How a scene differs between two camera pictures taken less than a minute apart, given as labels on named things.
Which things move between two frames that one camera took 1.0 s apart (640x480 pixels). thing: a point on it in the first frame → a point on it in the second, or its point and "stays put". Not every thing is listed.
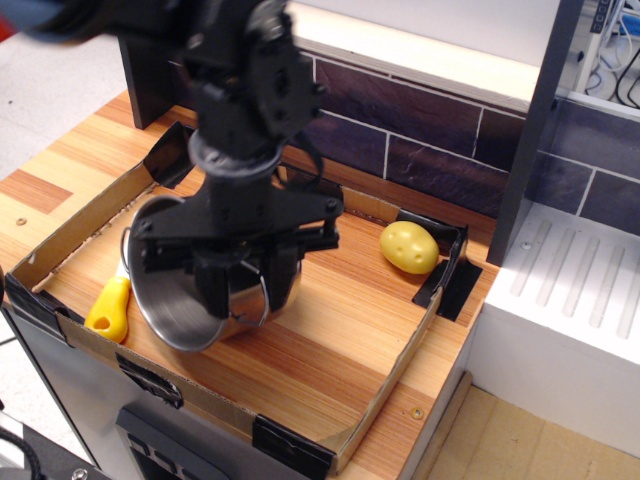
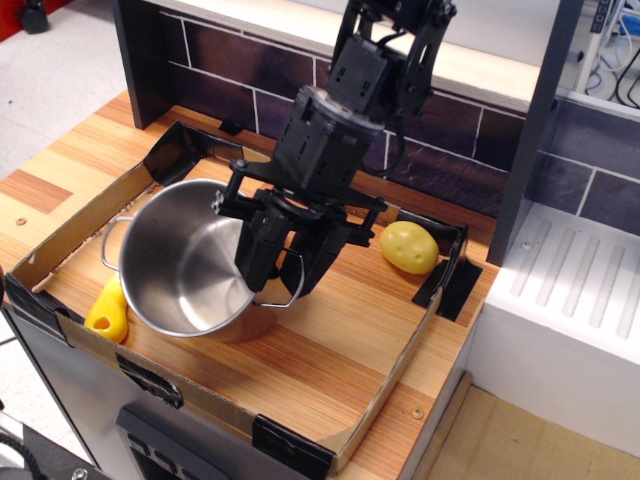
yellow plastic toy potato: x=410 y=246 stays put
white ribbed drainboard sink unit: x=559 y=333 stays put
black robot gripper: x=237 y=218 → x=323 y=150
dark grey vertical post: x=539 y=118 stays put
